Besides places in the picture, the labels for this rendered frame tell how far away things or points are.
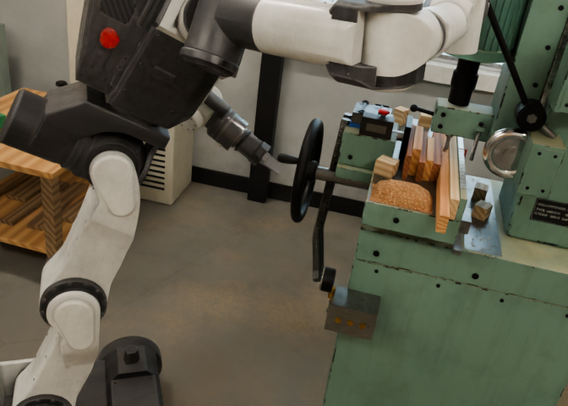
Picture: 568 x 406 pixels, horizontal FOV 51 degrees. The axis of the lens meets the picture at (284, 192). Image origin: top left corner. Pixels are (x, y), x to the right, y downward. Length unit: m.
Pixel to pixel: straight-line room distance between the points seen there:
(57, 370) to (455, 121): 1.12
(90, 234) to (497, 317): 0.96
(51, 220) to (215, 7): 1.49
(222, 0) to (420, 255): 0.79
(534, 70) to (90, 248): 1.04
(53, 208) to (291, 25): 1.55
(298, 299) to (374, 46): 1.74
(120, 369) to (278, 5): 1.25
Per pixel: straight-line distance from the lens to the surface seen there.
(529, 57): 1.44
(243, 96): 2.98
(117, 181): 1.23
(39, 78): 3.45
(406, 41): 0.84
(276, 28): 0.88
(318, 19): 0.85
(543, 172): 1.39
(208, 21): 0.95
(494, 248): 1.50
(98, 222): 1.29
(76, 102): 1.20
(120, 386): 1.84
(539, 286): 1.52
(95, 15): 1.10
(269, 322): 2.34
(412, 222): 1.35
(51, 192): 2.24
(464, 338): 1.60
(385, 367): 1.68
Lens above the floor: 1.52
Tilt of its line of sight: 28 degrees down
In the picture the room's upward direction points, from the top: 8 degrees clockwise
